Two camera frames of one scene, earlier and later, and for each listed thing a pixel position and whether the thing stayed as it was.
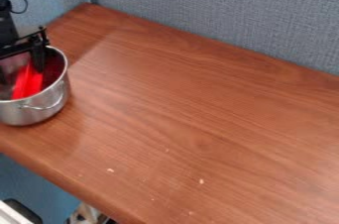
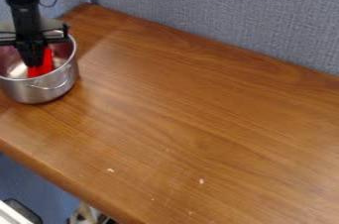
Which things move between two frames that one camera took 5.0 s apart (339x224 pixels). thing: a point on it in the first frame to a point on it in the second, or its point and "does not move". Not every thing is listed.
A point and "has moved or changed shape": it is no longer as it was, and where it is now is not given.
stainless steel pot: (45, 105) has moved or changed shape
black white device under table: (14, 213) does not move
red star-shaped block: (29, 83) to (34, 71)
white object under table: (85, 214) does not move
